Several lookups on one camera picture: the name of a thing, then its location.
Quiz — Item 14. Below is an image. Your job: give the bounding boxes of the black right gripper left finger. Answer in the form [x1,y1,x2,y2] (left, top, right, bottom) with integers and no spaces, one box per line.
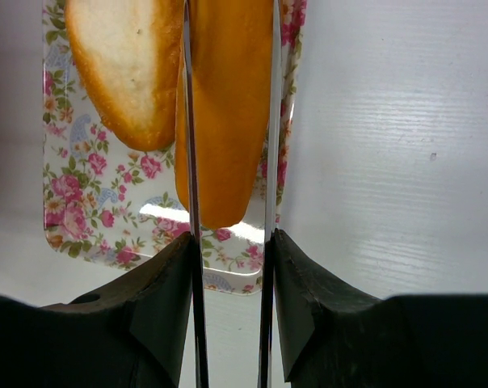
[0,234,191,387]

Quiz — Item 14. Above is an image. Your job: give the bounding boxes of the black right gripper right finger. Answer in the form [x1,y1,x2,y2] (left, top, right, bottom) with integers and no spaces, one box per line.
[274,230,488,387]

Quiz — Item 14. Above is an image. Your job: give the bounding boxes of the metal tongs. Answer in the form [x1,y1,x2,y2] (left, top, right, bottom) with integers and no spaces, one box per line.
[183,1,282,387]

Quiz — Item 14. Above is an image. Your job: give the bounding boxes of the orange round fake bread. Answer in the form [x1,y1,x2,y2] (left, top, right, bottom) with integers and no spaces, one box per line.
[64,0,183,151]

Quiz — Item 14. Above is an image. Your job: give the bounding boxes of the orange long fake bread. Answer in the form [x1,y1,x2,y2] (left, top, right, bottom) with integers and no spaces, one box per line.
[189,1,273,230]

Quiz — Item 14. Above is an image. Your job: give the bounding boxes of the floral rectangular tray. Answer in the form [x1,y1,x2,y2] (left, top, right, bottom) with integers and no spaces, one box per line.
[42,1,307,294]

